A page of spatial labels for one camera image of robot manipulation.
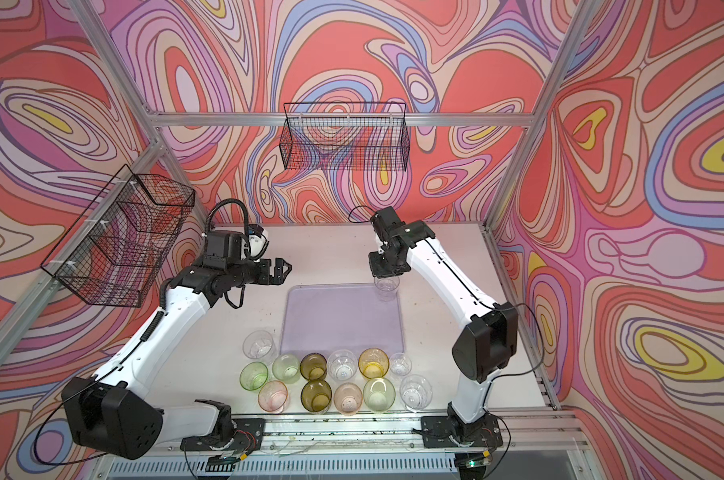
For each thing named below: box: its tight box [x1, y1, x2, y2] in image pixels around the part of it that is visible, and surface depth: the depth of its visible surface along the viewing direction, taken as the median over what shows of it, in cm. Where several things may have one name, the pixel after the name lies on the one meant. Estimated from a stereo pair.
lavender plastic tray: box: [279, 283, 404, 358], surface depth 98 cm
